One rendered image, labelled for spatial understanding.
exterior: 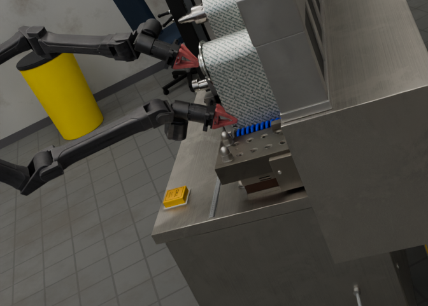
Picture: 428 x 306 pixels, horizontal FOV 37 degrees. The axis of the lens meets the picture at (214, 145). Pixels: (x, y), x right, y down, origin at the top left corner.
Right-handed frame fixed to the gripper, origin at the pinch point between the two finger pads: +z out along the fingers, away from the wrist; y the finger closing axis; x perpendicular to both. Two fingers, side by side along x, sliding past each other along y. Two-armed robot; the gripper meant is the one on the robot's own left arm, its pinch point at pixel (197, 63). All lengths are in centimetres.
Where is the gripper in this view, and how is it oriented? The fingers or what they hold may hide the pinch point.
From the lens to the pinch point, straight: 200.2
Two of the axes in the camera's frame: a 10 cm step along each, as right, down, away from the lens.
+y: -1.3, 5.2, -8.5
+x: 3.2, -7.9, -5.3
